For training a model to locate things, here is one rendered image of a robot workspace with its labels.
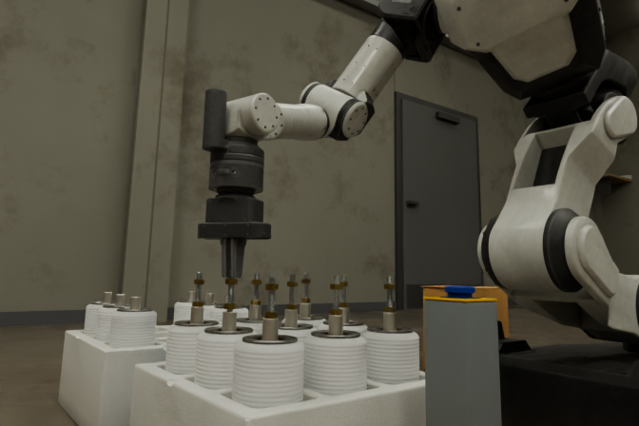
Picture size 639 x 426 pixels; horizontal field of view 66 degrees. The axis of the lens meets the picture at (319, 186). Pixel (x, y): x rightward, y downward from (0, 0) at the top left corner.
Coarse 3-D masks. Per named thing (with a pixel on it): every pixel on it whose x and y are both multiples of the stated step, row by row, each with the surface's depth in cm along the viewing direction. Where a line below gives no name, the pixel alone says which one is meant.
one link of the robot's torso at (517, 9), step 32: (448, 0) 94; (480, 0) 91; (512, 0) 88; (544, 0) 86; (576, 0) 85; (448, 32) 100; (480, 32) 94; (512, 32) 92; (544, 32) 90; (576, 32) 89; (480, 64) 102; (512, 64) 96; (544, 64) 93; (576, 64) 92
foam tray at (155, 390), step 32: (160, 384) 76; (192, 384) 72; (384, 384) 74; (416, 384) 75; (160, 416) 75; (192, 416) 66; (224, 416) 60; (256, 416) 57; (288, 416) 59; (320, 416) 62; (352, 416) 65; (384, 416) 69; (416, 416) 73
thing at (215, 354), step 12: (204, 336) 74; (216, 336) 73; (228, 336) 73; (240, 336) 73; (204, 348) 73; (216, 348) 72; (228, 348) 72; (204, 360) 72; (216, 360) 72; (228, 360) 72; (204, 372) 72; (216, 372) 71; (228, 372) 72; (204, 384) 72; (216, 384) 71; (228, 384) 71
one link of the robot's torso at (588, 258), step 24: (480, 240) 93; (576, 240) 80; (600, 240) 83; (480, 264) 93; (576, 264) 79; (600, 264) 82; (600, 288) 83; (624, 288) 97; (552, 312) 98; (576, 312) 103; (600, 312) 87; (624, 312) 96; (600, 336) 106; (624, 336) 101
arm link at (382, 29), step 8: (384, 24) 105; (392, 24) 106; (400, 24) 105; (376, 32) 105; (384, 32) 104; (392, 32) 103; (400, 32) 107; (408, 32) 107; (392, 40) 103; (400, 40) 108; (408, 40) 109; (400, 48) 104; (408, 48) 111; (416, 48) 111
